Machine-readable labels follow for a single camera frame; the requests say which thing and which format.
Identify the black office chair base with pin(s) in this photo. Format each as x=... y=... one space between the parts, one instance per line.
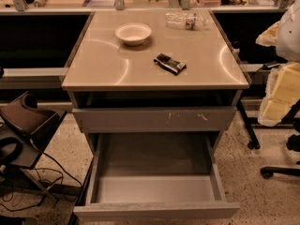
x=292 y=145

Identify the black table leg with caster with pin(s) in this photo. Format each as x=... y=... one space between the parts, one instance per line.
x=253 y=141

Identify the grey top drawer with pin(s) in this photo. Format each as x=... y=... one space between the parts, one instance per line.
x=96 y=120

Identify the black power adapter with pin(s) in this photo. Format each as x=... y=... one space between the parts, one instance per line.
x=270 y=65

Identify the white paper bowl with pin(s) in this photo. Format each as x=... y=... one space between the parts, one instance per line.
x=133 y=34

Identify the clear plastic water bottle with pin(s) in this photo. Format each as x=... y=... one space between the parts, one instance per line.
x=190 y=21

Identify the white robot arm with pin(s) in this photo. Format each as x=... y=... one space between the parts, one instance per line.
x=288 y=45

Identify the grey drawer cabinet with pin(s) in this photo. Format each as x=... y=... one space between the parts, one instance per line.
x=107 y=73

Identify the white wrapped gripper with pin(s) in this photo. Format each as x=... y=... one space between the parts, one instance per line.
x=290 y=37

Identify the black snack wrapper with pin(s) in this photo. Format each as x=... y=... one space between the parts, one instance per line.
x=166 y=62

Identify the grey drawer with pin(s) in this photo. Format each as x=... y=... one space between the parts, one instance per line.
x=154 y=176
x=96 y=120

